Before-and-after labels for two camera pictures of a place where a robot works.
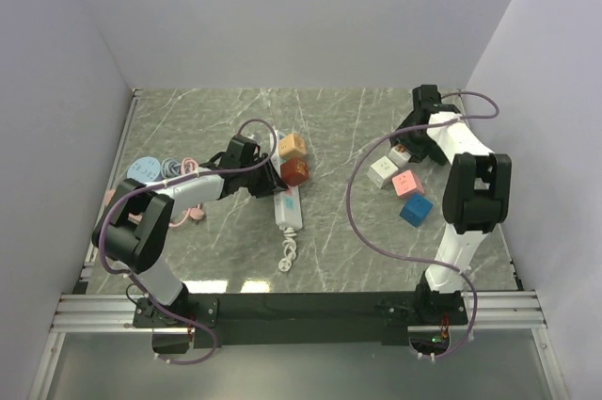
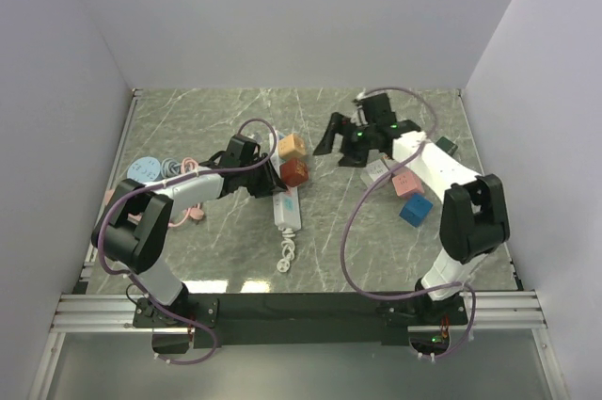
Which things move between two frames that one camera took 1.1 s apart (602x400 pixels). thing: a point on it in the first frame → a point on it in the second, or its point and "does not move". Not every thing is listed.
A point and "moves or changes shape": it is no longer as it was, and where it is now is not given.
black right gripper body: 417,140 → 359,139
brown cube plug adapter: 293,171 does not move
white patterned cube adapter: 399,154 moves or changes shape
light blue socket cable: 170,168 does not move
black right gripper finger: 433,152 → 355,160
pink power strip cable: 188,166 does not move
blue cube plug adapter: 416,209 does not move
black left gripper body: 256,160 does not move
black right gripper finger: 398,138 → 337,125
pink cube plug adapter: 407,183 does not move
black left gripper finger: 277,182 does not move
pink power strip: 108,196 does not move
